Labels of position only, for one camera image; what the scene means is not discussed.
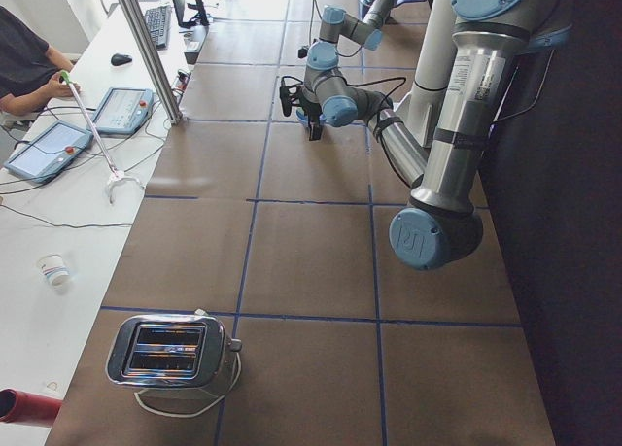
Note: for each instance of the black keyboard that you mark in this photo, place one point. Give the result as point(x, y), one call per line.
point(157, 20)

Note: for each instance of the paper cup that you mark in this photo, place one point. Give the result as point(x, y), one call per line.
point(53, 269)

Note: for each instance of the blue bowl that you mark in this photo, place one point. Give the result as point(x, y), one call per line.
point(302, 117)

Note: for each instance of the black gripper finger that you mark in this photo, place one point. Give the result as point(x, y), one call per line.
point(315, 130)

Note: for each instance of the aluminium frame post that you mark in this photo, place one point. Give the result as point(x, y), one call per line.
point(147, 49)

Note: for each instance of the seated person in black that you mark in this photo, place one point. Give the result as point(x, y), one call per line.
point(30, 68)

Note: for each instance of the black monitor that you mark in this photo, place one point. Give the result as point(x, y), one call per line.
point(190, 13)

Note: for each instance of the blue saucepan with glass lid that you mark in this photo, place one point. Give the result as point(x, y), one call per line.
point(377, 12)

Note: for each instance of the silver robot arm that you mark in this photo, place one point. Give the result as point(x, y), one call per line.
point(436, 135)
point(365, 32)

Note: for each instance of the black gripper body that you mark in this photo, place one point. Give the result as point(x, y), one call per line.
point(311, 112)

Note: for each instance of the silver toaster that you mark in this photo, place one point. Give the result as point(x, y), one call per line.
point(185, 356)

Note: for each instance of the pink reacher grabber stick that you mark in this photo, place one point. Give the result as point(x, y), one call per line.
point(117, 176)

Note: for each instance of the far teach pendant tablet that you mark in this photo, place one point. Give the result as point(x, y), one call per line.
point(122, 111)

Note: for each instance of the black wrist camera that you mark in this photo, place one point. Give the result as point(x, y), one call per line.
point(290, 91)

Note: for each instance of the near teach pendant tablet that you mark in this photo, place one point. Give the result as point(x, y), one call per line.
point(46, 156)

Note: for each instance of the teach pendant tablet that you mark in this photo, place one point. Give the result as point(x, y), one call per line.
point(46, 156)
point(122, 111)

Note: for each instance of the black computer mouse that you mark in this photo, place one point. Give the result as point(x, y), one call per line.
point(119, 59)

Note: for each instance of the red cylinder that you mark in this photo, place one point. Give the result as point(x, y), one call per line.
point(24, 408)

